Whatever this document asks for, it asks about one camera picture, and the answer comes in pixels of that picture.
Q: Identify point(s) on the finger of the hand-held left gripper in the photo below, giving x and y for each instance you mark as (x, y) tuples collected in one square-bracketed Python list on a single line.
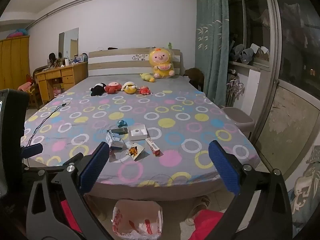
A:
[(32, 151)]

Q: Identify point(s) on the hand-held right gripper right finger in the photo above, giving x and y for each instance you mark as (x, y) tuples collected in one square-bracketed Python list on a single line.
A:
[(222, 167)]

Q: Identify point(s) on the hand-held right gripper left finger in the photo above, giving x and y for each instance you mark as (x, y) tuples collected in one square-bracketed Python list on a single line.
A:
[(95, 167)]

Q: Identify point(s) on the blue white carton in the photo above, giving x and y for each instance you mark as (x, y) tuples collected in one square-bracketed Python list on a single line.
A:
[(115, 141)]

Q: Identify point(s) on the white packet orange print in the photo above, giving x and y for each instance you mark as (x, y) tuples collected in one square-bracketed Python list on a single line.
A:
[(133, 151)]

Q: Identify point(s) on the dark rectangular box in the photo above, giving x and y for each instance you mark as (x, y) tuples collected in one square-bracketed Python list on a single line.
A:
[(120, 130)]

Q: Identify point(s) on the blue wrapper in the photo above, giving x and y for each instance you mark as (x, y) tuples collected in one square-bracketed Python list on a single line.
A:
[(122, 123)]

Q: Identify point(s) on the red white box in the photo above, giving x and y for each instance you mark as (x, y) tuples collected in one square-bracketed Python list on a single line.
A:
[(153, 148)]

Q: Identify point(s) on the wooden chair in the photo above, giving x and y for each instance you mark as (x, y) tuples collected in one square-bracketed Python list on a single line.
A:
[(35, 97)]

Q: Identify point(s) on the pink cloth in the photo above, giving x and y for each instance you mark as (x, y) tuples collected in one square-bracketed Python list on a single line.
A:
[(25, 87)]

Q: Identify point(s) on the person's right shoe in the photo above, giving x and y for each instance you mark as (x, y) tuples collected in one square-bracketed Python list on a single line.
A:
[(197, 207)]

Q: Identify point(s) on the person's left leg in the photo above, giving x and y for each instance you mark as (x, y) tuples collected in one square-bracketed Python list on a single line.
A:
[(68, 212)]

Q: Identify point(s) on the person's leg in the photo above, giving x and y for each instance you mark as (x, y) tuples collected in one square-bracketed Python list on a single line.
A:
[(68, 212), (205, 226)]

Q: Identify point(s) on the grey plastic bin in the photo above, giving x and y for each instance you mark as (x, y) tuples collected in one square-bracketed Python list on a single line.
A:
[(237, 116)]

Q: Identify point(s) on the pink white box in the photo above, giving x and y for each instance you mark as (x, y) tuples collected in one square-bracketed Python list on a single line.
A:
[(58, 91)]

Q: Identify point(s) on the person's right leg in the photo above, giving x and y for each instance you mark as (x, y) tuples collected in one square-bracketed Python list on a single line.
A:
[(205, 226)]

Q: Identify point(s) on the bed with circle-patterned sheet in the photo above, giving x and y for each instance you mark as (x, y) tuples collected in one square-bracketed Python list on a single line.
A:
[(175, 120)]

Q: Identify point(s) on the yellow wooden wardrobe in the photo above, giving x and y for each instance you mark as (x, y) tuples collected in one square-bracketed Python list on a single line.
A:
[(15, 62)]

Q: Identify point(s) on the black white plush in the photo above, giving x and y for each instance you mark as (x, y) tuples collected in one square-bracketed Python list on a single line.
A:
[(98, 90)]

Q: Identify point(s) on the wooden desk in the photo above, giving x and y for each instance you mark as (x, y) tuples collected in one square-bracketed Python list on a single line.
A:
[(67, 72)]

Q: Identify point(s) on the red round plush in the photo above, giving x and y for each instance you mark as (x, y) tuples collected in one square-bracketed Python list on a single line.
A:
[(112, 88)]

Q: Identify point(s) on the bunch of pink hangers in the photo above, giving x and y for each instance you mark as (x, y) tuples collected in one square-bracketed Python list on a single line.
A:
[(235, 86)]

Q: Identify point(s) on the black round desk item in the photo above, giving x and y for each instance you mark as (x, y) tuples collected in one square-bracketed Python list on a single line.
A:
[(52, 57)]

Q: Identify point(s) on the white panel board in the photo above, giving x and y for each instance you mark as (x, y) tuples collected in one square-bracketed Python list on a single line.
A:
[(254, 90)]

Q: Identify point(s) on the yellow white plush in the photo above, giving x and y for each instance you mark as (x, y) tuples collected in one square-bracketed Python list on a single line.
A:
[(129, 88)]

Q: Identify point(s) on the small red plush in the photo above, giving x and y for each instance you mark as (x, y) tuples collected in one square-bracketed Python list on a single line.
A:
[(144, 90)]

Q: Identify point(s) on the brown plush bear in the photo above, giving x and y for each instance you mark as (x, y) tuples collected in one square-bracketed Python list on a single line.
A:
[(195, 76)]

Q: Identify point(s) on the pink blue bundle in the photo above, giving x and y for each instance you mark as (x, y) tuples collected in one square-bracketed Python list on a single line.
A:
[(18, 33)]

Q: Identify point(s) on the small yellow green plush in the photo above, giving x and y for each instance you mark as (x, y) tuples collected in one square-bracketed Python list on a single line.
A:
[(147, 77)]

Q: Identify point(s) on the striped wooden headboard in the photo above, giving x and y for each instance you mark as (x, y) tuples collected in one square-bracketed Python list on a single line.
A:
[(112, 65)]

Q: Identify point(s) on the grey slipper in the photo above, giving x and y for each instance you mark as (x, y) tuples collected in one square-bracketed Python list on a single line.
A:
[(247, 55), (237, 51)]

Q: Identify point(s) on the large yellow pig plush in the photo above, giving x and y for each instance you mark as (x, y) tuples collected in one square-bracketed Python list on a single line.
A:
[(161, 66)]

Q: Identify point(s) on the green curtain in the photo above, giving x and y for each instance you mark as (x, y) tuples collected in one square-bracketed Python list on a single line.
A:
[(210, 42)]

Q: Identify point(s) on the green bottle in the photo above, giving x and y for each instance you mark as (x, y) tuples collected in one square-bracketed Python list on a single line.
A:
[(170, 46)]

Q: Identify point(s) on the wall poster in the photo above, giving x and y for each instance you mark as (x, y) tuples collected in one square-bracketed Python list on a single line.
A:
[(303, 187)]

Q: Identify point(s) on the blue picture frame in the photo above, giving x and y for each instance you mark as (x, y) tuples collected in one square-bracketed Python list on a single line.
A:
[(80, 59)]

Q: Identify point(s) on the wall mirror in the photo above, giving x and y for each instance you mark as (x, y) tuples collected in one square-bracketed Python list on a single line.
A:
[(67, 40)]

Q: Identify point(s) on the white window frame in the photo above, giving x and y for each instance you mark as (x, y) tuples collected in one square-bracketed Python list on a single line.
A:
[(272, 30)]

